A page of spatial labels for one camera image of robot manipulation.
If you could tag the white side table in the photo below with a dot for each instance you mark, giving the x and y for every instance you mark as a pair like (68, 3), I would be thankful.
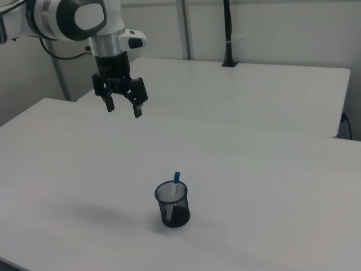
(225, 93)

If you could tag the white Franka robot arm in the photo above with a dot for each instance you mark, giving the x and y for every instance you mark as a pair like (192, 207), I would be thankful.
(70, 17)

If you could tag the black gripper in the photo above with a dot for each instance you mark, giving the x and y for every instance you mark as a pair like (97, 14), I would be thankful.
(114, 74)

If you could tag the white marker with blue cap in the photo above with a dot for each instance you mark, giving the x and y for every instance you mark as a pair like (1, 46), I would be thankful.
(172, 194)

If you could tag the black camera stand pole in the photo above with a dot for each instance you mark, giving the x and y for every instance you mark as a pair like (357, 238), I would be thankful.
(228, 34)

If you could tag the black mesh pen cup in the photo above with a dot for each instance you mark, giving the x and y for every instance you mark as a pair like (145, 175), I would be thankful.
(172, 205)

